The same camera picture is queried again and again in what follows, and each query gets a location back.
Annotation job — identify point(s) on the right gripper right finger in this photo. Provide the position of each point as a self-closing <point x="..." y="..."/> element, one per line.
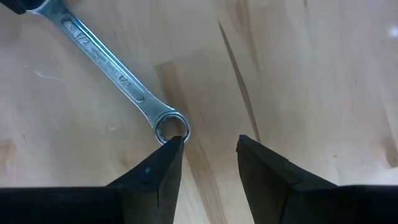
<point x="311" y="205"/>

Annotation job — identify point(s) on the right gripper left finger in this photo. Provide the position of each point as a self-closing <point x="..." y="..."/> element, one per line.
<point x="93" y="205"/>

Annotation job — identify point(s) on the large chrome combination wrench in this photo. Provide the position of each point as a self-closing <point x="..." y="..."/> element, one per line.
<point x="102" y="59"/>

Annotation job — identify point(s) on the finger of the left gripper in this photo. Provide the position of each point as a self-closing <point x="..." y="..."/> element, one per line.
<point x="15" y="5"/>

